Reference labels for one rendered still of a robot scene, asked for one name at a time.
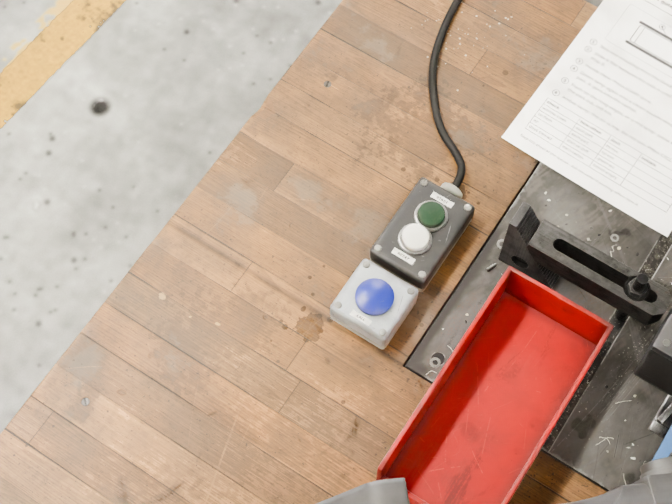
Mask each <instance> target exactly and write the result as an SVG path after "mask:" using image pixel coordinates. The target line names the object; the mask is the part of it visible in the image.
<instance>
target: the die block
mask: <svg viewBox="0 0 672 504"><path fill-rule="evenodd" d="M671 312H672V308H671V310H670V311H669V313H668V315H667V316H666V318H665V320H664V322H663V323H662V325H661V327H660V328H659V330H658V332H657V334H656V335H655V337H654V339H653V340H652V342H651V344H650V346H649V347H648V349H647V351H646V352H645V354H644V356H643V358H642V359H641V361H640V363H639V364H638V366H637V368H636V370H635V371H634V375H636V376H638V377H640V378H641V379H643V380H645V381H646V382H648V383H650V384H652V385H653V386H655V387H657V388H658V389H660V390H662V391H663V392H665V393H667V394H669V395H670V396H672V362H671V361H670V360H668V359H666V358H665V357H663V356H661V355H659V354H658V353H656V352H654V351H652V350H651V349H650V348H651V347H652V345H653V343H654V341H655V340H656V338H657V336H658V335H659V333H660V331H661V329H662V328H663V326H664V324H665V323H666V321H667V319H668V317H669V316H670V314H671Z"/></svg>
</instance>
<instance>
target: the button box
mask: <svg viewBox="0 0 672 504"><path fill-rule="evenodd" d="M461 1H462V0H453V2H452V3H451V5H450V7H449V9H448V11H447V13H446V15H445V18H444V20H443V22H442V24H441V27H440V29H439V31H438V34H437V37H436V40H435V43H434V46H433V49H432V53H431V58H430V63H429V72H428V83H429V94H430V102H431V108H432V113H433V118H434V122H435V125H436V128H437V131H438V133H439V135H440V137H441V139H442V140H443V142H444V143H445V145H446V146H447V148H448V149H449V151H450V152H451V154H452V156H453V158H454V160H455V162H456V164H457V174H456V176H455V179H454V181H453V183H452V184H451V183H447V182H444V183H443V184H442V185H441V186H438V185H436V184H435V183H433V182H431V181H429V180H428V179H426V178H424V177H422V178H420V179H419V181H418V182H417V184H416V185H415V186H414V188H413V189H412V191H411V192H410V194H409V195H408V196H407V198H406V199H405V201H404V202H403V203H402V205H401V206H400V208H399V209H398V211H397V212H396V213H395V215H394V216H393V218H392V219H391V220H390V222H389V223H388V225H387V226H386V228H385V229H384V230H383V232H382V233H381V235H380V236H379V238H378V239H377V240H376V242H375V243H374V245H373V246H372V247H371V249H370V261H371V262H373V263H375V264H376V265H378V266H380V267H381V268H383V269H385V270H386V271H388V272H390V273H391V274H393V275H395V276H396V277H398V278H400V279H401V280H403V281H405V282H407V283H408V284H410V285H412V286H413V287H415V288H417V289H418V292H423V291H424V290H425V289H426V287H427V286H428V284H429V283H430V281H431V280H432V278H433V277H434V275H435V274H436V273H437V271H438V270H439V268H440V267H441V265H442V264H443V262H444V261H445V259H446V258H447V256H448V255H449V253H450V252H451V250H452V249H453V247H454V246H455V244H456V243H457V241H458V240H459V238H460V237H461V236H462V234H463V233H464V231H465V230H466V228H467V227H468V225H469V224H470V222H471V220H472V217H473V214H474V210H475V208H474V206H473V205H471V204H470V203H468V202H466V201H464V200H463V199H461V198H462V197H463V194H462V192H461V191H460V190H459V187H460V185H461V183H462V181H463V179H464V176H465V171H466V167H465V163H464V160H463V157H462V155H461V153H460V152H459V150H458V148H457V147H456V145H455V143H454V142H453V140H452V139H451V138H450V136H449V135H448V133H447V131H446V129H445V127H444V124H443V121H442V117H441V114H440V109H439V103H438V96H437V87H436V71H437V63H438V58H439V54H440V50H441V47H442V43H443V41H444V38H445V35H446V32H447V30H448V28H449V25H450V23H451V21H452V19H453V17H454V15H455V13H456V11H457V9H458V7H459V5H460V3H461ZM428 201H434V202H437V203H439V204H441V205H442V207H443V208H444V210H445V219H444V222H443V223H442V224H441V225H440V226H438V227H435V228H428V227H425V226H424V225H422V224H421V223H420V222H419V220H418V218H417V214H418V209H419V207H420V206H421V205H422V204H423V203H425V202H428ZM412 224H419V225H421V226H423V227H425V228H426V229H427V231H428V233H429V243H428V245H427V247H426V248H424V249H423V250H421V251H411V250H408V249H407V248H405V247H404V245H403V244H402V241H401V236H402V232H403V230H404V229H405V228H406V227H407V226H409V225H412Z"/></svg>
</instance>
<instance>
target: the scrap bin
mask: <svg viewBox="0 0 672 504"><path fill-rule="evenodd" d="M613 328H614V325H612V324H610V323H609V322H607V321H605V320H604V319H602V318H600V317H598V316H597V315H595V314H593V313H592V312H590V311H588V310H586V309H585V308H583V307H581V306H579V305H578V304H576V303H574V302H573V301H571V300H569V299H567V298H566V297H564V296H562V295H560V294H559V293H557V292H555V291H554V290H552V289H550V288H548V287H547V286H545V285H543V284H541V283H540V282H538V281H536V280H535V279H533V278H531V277H529V276H528V275H526V274H524V273H522V272H521V271H519V270H517V269H516V268H514V267H512V266H508V268H507V269H506V271H505V273H504V274H503V276H502V277H501V279H500V280H499V282H498V283H497V285H496V286H495V288H494V289H493V291H492V293H491V294H490V296H489V297H488V299H487V300H486V302H485V303H484V305H483V306H482V308H481V309H480V311H479V312H478V314H477V316H476V317H475V319H474V320H473V322H472V323H471V325H470V326H469V328H468V329H467V331H466V332H465V334H464V336H463V337H462V339H461V340H460V342H459V343H458V345H457V346H456V348H455V349H454V351H453V352H452V354H451V355H450V357H449V359H448V360H447V362H446V363H445V365H444V366H443V368H442V369H441V371H440V372H439V374H438V375H437V377H436V379H435V380H434V382H433V383H432V385H431V386H430V388H429V389H428V391H427V392H426V394H425V395H424V397H423V398H422V400H421V402H420V403H419V405H418V406H417V408H416V409H415V411H414V412H413V414H412V415H411V417H410V418H409V420H408V422H407V423H406V425H405V426H404V428H403V429H402V431H401V432H400V434H399V435H398V437H397V438H396V440H395V441H394V443H393V445H392V446H391V448H390V449H389V451H388V452H387V454H386V455H385V457H384V458H383V460H382V461H381V463H380V465H379V466H378V469H377V476H376V481H377V480H383V479H394V478H405V482H406V487H407V492H408V497H409V502H410V504H508V503H509V502H510V500H511V498H512V497H513V495H514V493H515V492H516V490H517V488H518V487H519V485H520V483H521V482H522V480H523V478H524V477H525V475H526V473H527V472H528V470H529V468H530V467H531V465H532V463H533V462H534V460H535V458H536V457H537V455H538V453H539V452H540V450H541V448H542V447H543V445H544V443H545V442H546V440H547V438H548V437H549V435H550V433H551V432H552V430H553V428H554V427H555V425H556V423H557V422H558V420H559V418H560V417H561V415H562V413H563V412H564V410H565V408H566V407H567V405H568V403H569V402H570V400H571V398H572V397H573V395H574V393H575V392H576V390H577V388H578V387H579V385H580V383H581V382H582V380H583V378H584V377H585V375H586V373H587V372H588V370H589V368H590V367H591V365H592V363H593V362H594V360H595V358H596V357H597V355H598V353H599V352H600V350H601V348H602V347H603V345H604V343H605V342H606V340H607V338H608V336H609V335H610V333H611V331H612V330H613Z"/></svg>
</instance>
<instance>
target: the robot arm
mask: <svg viewBox="0 0 672 504"><path fill-rule="evenodd" d="M640 472H641V475H640V479H639V480H638V481H636V482H634V483H632V484H630V485H622V486H619V487H617V488H615V489H612V490H610V491H608V492H606V493H604V494H602V495H599V496H596V497H592V498H589V499H585V500H580V501H576V502H570V503H563V504H672V452H671V453H670V455H669V456H668V457H664V458H660V459H656V460H653V461H650V462H647V463H645V464H643V465H642V466H641V467H640ZM316 504H410V502H409V497H408V492H407V487H406V482H405V478H394V479H383V480H377V481H373V482H369V483H366V484H363V485H361V486H358V487H356V488H353V489H351V490H348V491H346V492H343V493H341V494H338V495H336V496H334V497H331V498H329V499H326V500H324V501H321V502H319V503H316Z"/></svg>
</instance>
